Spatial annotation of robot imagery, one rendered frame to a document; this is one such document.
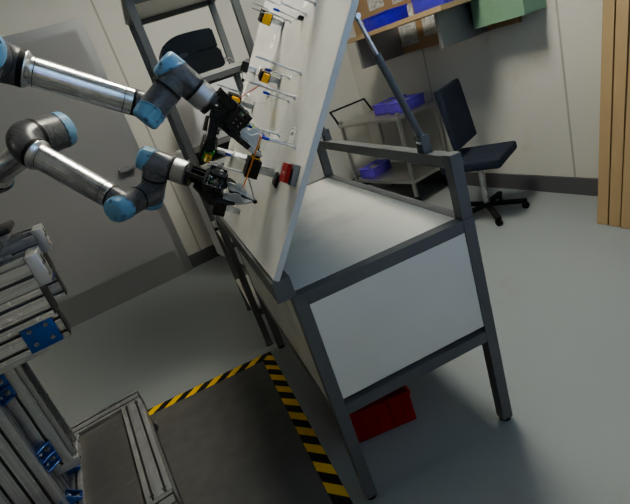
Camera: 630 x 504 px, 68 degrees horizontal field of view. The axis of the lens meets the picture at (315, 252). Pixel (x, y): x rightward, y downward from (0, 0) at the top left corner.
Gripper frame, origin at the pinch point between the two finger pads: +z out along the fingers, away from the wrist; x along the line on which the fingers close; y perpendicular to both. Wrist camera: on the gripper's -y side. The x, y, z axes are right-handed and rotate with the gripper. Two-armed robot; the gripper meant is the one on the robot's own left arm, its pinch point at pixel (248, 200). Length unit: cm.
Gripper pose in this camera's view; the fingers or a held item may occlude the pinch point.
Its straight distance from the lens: 149.5
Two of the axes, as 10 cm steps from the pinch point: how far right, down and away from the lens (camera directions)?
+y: 2.0, -3.4, -9.2
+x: 3.0, -8.7, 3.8
